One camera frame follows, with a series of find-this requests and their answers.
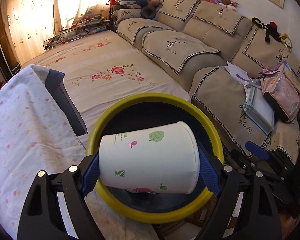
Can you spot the beige sofa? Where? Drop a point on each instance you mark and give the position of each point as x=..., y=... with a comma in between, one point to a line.
x=193, y=41

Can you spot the yellow rimmed trash bin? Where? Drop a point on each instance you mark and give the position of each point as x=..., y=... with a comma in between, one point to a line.
x=144, y=111

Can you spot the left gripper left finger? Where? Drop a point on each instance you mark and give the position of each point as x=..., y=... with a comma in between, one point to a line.
x=55, y=206

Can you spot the floral bed sheet platform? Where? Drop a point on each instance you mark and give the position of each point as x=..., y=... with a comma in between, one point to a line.
x=104, y=68

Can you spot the stack of books on sofa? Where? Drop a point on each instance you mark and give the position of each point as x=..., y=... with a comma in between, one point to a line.
x=258, y=110

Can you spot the cream curtains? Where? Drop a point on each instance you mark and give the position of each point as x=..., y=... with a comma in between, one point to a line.
x=30, y=22

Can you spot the low shelf with books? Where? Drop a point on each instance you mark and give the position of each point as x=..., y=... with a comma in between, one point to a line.
x=78, y=30

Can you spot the black tower fan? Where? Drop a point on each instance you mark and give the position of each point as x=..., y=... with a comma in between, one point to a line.
x=4, y=68

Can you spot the white strawberry paper cup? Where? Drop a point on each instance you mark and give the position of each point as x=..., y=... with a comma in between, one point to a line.
x=162, y=159

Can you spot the white dotted tablecloth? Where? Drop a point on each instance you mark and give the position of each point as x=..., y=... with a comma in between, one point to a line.
x=35, y=135

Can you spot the pink school backpack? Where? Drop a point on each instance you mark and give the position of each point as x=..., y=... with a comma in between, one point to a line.
x=281, y=90

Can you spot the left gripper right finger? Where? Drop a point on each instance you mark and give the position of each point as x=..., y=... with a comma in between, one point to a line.
x=245, y=207

